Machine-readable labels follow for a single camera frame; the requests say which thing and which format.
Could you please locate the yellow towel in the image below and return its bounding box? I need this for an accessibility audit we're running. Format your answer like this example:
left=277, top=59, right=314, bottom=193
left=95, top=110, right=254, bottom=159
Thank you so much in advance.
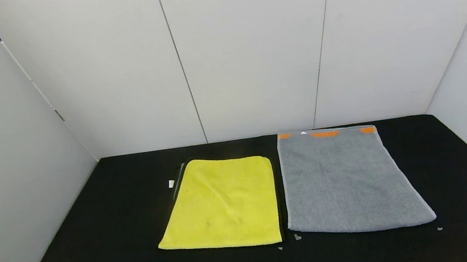
left=147, top=149, right=284, bottom=260

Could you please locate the grey towel with orange marks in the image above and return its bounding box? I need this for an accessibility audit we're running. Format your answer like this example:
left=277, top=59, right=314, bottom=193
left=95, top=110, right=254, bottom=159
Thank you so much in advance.
left=275, top=113, right=438, bottom=243

